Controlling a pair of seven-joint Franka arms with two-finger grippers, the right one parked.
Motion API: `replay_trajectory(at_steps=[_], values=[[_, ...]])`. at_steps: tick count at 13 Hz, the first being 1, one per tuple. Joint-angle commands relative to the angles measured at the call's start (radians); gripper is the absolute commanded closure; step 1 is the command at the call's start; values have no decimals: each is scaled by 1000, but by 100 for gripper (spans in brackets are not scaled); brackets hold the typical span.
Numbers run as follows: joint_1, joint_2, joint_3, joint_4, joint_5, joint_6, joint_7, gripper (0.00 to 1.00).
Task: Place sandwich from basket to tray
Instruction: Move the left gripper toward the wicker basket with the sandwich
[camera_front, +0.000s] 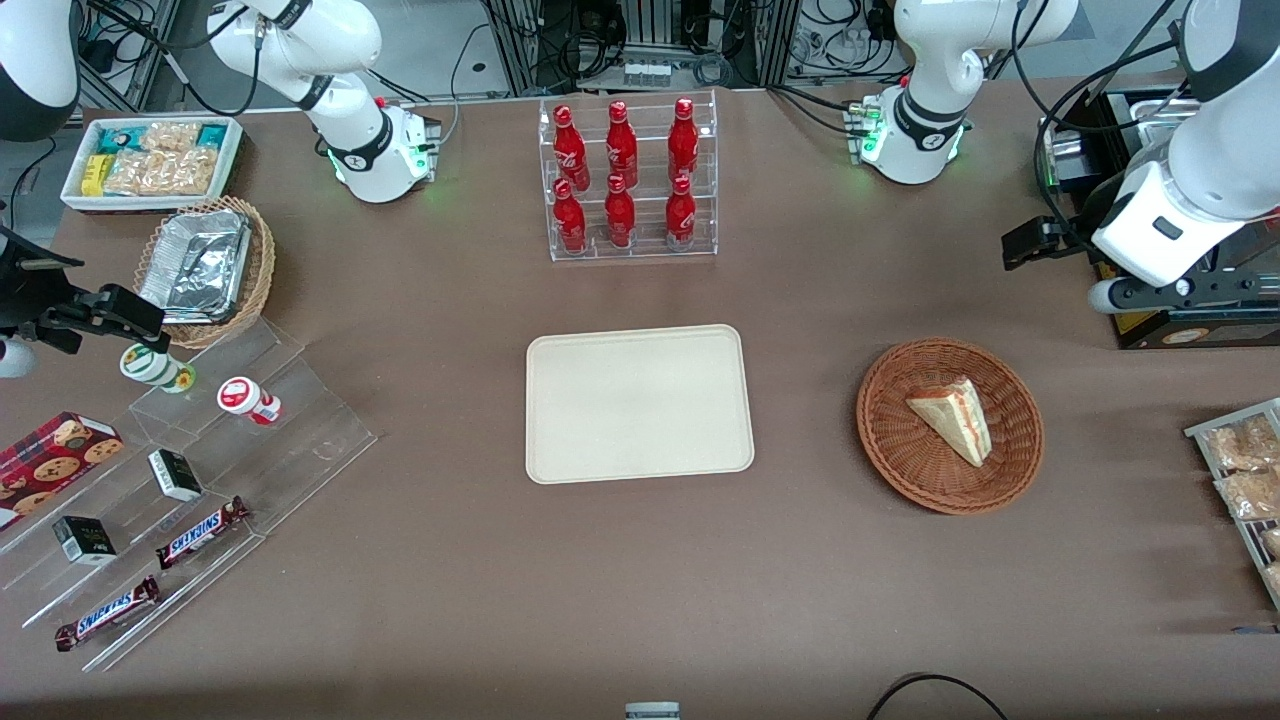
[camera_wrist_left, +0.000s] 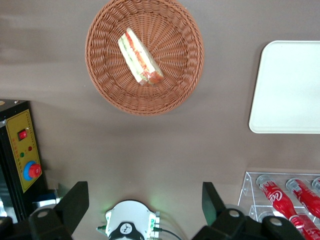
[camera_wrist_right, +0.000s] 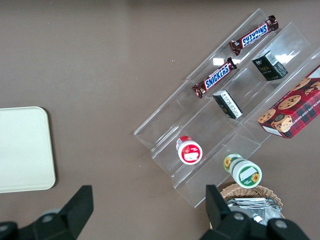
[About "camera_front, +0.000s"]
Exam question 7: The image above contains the clear acrylic step shelf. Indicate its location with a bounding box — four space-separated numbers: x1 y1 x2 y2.
0 438 267 674
128 317 380 538

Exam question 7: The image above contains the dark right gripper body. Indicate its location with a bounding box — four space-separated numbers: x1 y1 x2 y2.
0 227 85 338

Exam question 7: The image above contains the small black box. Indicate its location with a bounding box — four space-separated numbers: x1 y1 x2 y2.
147 449 205 504
51 515 119 567

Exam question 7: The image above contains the clear bag of crackers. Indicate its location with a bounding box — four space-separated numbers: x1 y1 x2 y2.
140 120 202 155
103 147 220 198

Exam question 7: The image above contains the red cola bottle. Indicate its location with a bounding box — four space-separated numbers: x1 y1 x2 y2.
664 175 698 252
603 174 638 250
552 178 590 254
667 97 700 187
605 100 640 190
552 104 592 193

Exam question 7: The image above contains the red lid yogurt cup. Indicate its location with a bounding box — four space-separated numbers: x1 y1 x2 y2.
216 376 284 428

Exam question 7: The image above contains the oval light wicker basket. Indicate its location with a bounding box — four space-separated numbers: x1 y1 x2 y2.
133 195 278 351

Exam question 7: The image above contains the white rectangular snack box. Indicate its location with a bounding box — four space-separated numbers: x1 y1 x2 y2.
60 115 245 214

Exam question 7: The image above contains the beige plastic tray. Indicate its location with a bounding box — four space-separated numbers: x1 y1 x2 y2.
526 324 756 486

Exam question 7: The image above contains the triangular sandwich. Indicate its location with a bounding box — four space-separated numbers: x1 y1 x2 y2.
906 377 993 469

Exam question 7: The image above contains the green lid sunflower cup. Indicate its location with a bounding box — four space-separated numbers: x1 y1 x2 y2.
119 342 197 395

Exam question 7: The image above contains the grey snack tray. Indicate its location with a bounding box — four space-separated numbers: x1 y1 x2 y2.
1184 397 1280 612

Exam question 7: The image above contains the black cable loop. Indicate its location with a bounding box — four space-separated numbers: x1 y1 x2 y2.
865 672 1012 720

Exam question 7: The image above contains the red tartan cookie box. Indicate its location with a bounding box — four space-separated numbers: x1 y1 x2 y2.
0 411 127 532

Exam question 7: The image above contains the aluminium foil container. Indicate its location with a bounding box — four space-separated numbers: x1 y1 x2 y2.
138 208 252 327

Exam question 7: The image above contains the Snickers chocolate bar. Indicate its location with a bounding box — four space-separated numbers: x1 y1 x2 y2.
54 574 162 654
154 495 252 572

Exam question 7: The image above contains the clear acrylic bottle rack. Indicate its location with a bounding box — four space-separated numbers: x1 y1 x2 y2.
538 89 719 264

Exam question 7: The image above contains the round brown wicker basket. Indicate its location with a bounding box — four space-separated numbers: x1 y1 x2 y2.
856 338 1046 516

